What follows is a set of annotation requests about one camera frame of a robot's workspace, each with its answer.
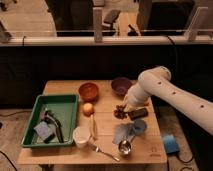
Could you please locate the black office chair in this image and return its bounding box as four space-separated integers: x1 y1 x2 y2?
102 10 120 36

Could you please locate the wooden table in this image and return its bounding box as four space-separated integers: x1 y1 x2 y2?
16 79 168 167

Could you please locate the grey blue cloth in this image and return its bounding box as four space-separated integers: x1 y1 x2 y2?
112 123 134 145

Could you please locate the red bowl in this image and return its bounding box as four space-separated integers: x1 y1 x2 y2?
78 82 99 102

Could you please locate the green plastic tray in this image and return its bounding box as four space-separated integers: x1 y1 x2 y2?
21 94 78 148

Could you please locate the blue sponge in tray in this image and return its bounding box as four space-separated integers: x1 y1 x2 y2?
34 121 54 142

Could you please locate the silver fork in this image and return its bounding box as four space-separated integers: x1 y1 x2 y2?
89 143 120 162

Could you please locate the orange round fruit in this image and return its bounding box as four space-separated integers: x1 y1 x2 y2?
82 103 94 117

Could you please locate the dark purple grape bunch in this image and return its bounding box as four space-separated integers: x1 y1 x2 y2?
114 105 127 119

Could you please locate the white plastic cup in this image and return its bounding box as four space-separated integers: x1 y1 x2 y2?
73 126 91 148

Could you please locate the silver measuring cup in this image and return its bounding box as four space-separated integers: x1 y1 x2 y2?
118 135 135 156

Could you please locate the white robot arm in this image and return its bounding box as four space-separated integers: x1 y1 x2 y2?
123 66 213 136

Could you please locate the purple bowl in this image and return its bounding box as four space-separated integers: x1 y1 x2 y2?
111 77 132 96

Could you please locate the black tool in tray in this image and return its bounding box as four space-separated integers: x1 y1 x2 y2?
44 110 64 143

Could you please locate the blue measuring cup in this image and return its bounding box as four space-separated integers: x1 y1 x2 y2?
133 119 147 135

